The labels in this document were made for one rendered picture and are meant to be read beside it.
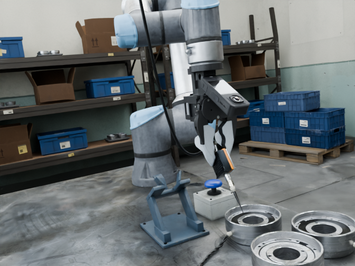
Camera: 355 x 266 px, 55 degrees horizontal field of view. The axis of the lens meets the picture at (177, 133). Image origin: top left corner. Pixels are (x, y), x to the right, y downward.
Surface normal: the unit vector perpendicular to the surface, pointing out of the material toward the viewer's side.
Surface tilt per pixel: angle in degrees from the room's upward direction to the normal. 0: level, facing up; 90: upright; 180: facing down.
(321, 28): 90
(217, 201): 90
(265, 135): 91
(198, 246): 0
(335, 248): 90
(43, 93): 82
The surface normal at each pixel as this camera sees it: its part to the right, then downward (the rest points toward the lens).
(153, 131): 0.09, 0.15
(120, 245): -0.11, -0.98
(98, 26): 0.36, 0.13
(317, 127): -0.81, 0.18
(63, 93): 0.50, -0.04
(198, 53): -0.39, 0.18
